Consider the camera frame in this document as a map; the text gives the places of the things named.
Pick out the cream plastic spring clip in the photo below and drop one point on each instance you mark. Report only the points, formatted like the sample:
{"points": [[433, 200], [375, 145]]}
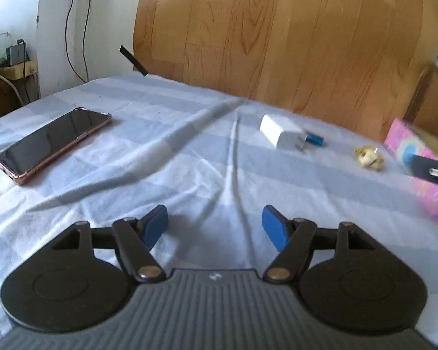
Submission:
{"points": [[368, 157]]}

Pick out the black tape strip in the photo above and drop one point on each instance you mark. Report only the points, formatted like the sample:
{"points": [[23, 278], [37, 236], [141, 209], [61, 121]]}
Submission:
{"points": [[133, 60]]}

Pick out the wooden headboard panel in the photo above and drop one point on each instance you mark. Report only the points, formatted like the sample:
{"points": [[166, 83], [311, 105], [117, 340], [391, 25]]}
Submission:
{"points": [[277, 43]]}

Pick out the white power adapter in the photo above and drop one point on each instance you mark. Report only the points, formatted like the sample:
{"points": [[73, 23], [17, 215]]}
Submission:
{"points": [[281, 131]]}

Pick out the black smartphone rose gold case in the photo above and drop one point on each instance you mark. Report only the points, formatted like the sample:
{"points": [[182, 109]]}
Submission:
{"points": [[51, 142]]}

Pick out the striped grey bed sheet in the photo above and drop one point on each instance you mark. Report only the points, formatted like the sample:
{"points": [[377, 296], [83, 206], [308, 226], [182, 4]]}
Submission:
{"points": [[168, 175]]}

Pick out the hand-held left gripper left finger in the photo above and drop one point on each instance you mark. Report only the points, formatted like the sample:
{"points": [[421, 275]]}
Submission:
{"points": [[155, 226]]}

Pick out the small blue plastic stick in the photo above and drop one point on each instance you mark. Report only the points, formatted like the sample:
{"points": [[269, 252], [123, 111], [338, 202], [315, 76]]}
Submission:
{"points": [[314, 140]]}

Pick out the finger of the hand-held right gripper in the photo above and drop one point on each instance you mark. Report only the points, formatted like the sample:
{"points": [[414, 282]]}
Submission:
{"points": [[432, 171]]}

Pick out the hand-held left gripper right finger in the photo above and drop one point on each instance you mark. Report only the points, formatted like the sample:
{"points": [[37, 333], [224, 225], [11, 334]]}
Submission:
{"points": [[273, 228]]}

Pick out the small wooden box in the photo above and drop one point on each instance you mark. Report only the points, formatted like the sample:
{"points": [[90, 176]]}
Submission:
{"points": [[18, 71]]}

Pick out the pink tin box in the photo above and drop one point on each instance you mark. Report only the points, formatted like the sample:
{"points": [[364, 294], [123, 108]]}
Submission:
{"points": [[434, 200]]}

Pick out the grey charger block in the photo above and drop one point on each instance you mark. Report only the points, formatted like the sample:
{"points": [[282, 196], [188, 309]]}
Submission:
{"points": [[16, 54]]}

